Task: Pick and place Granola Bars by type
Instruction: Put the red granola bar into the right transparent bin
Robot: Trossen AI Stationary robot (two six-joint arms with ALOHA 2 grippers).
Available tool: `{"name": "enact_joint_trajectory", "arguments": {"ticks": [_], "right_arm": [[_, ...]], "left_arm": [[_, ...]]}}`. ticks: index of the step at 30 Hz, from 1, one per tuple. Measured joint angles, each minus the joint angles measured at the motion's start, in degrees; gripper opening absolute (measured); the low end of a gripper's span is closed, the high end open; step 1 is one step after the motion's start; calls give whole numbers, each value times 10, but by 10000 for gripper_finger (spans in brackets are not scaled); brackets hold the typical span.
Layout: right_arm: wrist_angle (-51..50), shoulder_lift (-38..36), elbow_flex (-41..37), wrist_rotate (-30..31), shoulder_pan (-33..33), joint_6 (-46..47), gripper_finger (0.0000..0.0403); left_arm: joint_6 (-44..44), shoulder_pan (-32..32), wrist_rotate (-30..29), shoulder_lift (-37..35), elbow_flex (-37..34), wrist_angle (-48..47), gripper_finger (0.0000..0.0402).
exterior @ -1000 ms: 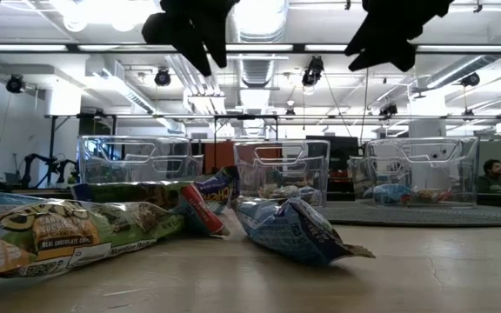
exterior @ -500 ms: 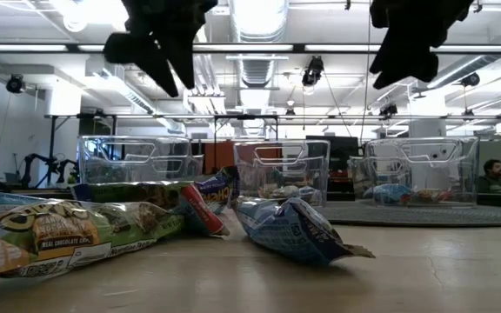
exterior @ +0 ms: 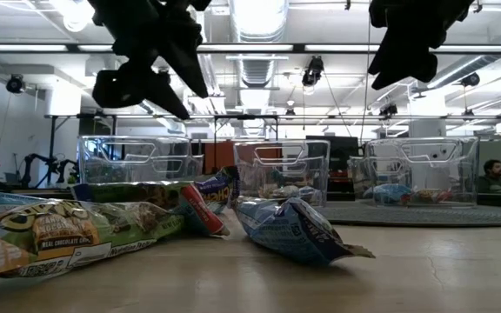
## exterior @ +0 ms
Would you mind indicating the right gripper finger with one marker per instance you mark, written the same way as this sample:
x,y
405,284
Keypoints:
x,y
407,65

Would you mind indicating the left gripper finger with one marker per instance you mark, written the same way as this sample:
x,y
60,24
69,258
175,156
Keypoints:
x,y
165,95
185,48

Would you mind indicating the green and red granola bar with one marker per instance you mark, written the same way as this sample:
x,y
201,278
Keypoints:
x,y
146,191

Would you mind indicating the blue and purple granola bar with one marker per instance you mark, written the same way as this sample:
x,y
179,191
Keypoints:
x,y
294,230

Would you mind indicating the background black robot arm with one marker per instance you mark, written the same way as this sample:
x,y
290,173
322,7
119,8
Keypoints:
x,y
46,165

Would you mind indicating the clear plastic bin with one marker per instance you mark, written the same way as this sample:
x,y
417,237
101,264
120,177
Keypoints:
x,y
137,161
420,165
281,169

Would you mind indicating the orange cabinet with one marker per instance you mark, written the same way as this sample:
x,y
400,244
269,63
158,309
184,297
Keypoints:
x,y
218,156

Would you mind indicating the black monitor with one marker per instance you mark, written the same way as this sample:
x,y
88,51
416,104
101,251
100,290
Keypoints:
x,y
342,150

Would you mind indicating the person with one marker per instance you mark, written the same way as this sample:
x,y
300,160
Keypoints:
x,y
494,178

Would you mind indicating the grey round mat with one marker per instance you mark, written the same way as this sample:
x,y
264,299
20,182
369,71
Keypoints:
x,y
429,216

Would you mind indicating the black ceiling camera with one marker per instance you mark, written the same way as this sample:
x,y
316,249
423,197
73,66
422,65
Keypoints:
x,y
313,71
470,79
15,83

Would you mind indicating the round ventilation duct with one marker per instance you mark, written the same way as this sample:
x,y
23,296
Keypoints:
x,y
259,26

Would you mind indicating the background black frame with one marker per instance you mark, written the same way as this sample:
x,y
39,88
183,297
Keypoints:
x,y
242,116

